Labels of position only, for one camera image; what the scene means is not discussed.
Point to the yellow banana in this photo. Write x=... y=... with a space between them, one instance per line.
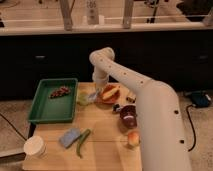
x=110 y=93

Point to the green chili pepper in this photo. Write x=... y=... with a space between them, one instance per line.
x=82 y=139

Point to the dark teal bag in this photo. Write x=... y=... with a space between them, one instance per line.
x=200 y=99

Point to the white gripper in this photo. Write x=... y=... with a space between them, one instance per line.
x=100 y=78

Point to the small dark toy object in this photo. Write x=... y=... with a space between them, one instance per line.
x=116 y=107

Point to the orange plate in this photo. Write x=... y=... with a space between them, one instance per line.
x=110 y=100

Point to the blue sponge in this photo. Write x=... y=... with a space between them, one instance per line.
x=69 y=137

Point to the green plastic tray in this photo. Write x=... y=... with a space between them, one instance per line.
x=46 y=110

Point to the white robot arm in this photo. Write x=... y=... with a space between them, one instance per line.
x=163 y=140

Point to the white paper cup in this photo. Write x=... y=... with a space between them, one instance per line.
x=34 y=146

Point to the red grapes bunch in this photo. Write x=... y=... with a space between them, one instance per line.
x=62 y=91

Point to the small pale towel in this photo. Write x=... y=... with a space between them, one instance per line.
x=92 y=97

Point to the small brown box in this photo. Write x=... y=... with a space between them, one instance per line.
x=131 y=99

